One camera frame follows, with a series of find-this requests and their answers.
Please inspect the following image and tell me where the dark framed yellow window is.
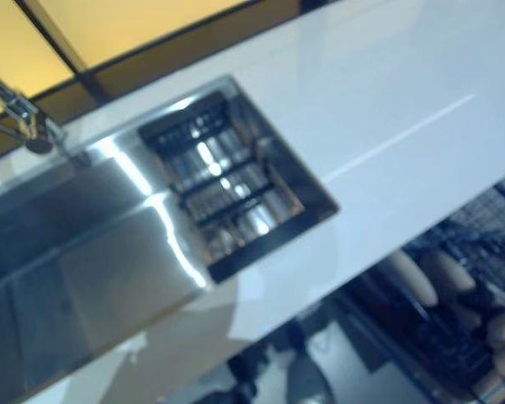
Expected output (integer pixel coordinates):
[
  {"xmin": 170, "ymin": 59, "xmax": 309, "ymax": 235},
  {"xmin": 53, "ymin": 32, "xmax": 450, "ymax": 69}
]
[{"xmin": 0, "ymin": 0, "xmax": 333, "ymax": 123}]

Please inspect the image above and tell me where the chrome kitchen faucet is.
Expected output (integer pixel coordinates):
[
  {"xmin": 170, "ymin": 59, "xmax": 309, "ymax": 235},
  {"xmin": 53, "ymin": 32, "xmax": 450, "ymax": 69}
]
[{"xmin": 0, "ymin": 65, "xmax": 68, "ymax": 155}]

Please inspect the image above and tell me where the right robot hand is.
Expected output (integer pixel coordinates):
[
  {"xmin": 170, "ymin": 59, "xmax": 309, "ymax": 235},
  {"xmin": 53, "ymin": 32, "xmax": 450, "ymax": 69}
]
[{"xmin": 456, "ymin": 292, "xmax": 505, "ymax": 382}]

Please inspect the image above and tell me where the dishwasher wire rack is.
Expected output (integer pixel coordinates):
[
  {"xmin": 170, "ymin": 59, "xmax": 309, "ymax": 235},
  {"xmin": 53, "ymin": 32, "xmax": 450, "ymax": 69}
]
[{"xmin": 403, "ymin": 174, "xmax": 505, "ymax": 396}]

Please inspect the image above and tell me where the cream round plate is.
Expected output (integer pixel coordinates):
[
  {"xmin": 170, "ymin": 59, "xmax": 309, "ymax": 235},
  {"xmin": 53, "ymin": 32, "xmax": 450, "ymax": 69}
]
[
  {"xmin": 420, "ymin": 250, "xmax": 477, "ymax": 294},
  {"xmin": 385, "ymin": 250, "xmax": 439, "ymax": 308}
]

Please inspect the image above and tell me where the stainless steel sink basin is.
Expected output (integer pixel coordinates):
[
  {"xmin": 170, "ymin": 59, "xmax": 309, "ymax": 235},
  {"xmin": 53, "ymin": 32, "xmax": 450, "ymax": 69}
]
[{"xmin": 0, "ymin": 74, "xmax": 340, "ymax": 396}]

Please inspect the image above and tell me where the black steel roll-up drying rack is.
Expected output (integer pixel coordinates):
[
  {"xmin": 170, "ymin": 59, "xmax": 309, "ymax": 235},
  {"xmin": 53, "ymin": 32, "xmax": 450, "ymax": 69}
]
[{"xmin": 137, "ymin": 93, "xmax": 308, "ymax": 284}]

